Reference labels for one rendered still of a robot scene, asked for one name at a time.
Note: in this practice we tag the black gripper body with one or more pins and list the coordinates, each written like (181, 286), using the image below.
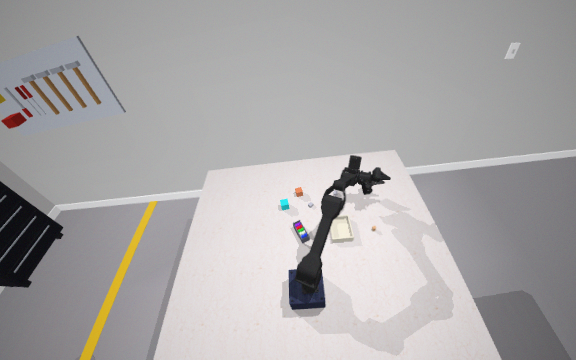
(367, 176)

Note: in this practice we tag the teal cube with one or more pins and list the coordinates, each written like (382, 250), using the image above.
(284, 204)

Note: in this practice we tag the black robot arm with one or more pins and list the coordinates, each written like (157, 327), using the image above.
(309, 269)

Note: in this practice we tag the shallow beige tray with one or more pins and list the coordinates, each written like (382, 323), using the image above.
(341, 229)

